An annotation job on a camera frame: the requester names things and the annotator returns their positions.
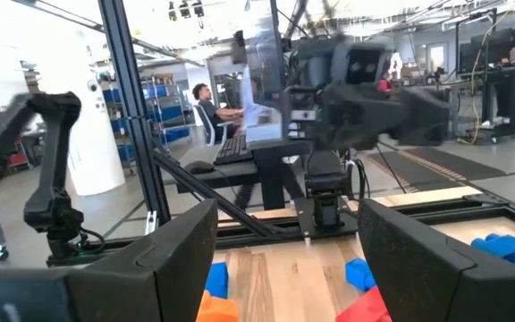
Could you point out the computer monitor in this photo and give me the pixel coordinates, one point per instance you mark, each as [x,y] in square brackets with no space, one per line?
[264,67]

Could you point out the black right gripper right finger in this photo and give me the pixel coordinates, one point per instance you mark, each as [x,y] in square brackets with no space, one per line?
[441,286]

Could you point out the office chair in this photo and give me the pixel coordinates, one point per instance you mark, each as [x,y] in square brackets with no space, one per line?
[206,129]

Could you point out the black hazard-striped floor mat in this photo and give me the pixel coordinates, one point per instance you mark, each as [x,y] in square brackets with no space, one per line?
[441,167]

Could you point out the shelf rack with blue bins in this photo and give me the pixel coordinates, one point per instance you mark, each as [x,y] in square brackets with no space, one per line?
[168,112]

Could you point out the orange toy block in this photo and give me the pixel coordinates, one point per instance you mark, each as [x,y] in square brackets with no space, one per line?
[217,309]

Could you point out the black aluminium table frame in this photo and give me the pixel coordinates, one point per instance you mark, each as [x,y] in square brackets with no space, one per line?
[132,112]

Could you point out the white pillar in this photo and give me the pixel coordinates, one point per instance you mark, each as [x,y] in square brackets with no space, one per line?
[92,147]

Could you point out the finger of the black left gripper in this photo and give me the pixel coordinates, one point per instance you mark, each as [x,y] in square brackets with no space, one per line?
[423,116]

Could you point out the black computer mouse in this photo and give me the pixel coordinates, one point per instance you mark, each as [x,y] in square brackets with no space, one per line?
[199,167]

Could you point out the blue single-stud toy block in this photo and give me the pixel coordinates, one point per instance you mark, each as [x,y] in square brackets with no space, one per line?
[359,273]

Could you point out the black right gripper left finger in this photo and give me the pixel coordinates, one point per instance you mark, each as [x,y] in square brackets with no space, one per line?
[105,290]

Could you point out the person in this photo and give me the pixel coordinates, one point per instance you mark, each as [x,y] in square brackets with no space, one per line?
[210,112]

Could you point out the red toy block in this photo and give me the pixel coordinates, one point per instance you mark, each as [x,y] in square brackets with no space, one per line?
[365,308]

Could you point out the black keyboard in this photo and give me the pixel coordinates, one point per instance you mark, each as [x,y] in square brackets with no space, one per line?
[233,149]

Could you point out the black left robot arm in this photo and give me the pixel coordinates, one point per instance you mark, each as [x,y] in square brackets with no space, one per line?
[326,179]

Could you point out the black standing desk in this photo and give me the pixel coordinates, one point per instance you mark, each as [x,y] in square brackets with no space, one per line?
[503,73]

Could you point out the blue two-stud toy block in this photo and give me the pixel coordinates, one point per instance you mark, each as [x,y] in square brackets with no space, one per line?
[218,279]

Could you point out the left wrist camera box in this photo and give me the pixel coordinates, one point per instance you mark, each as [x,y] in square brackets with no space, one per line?
[365,67]

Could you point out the thin black robot arm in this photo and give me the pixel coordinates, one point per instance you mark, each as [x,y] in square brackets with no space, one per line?
[56,134]

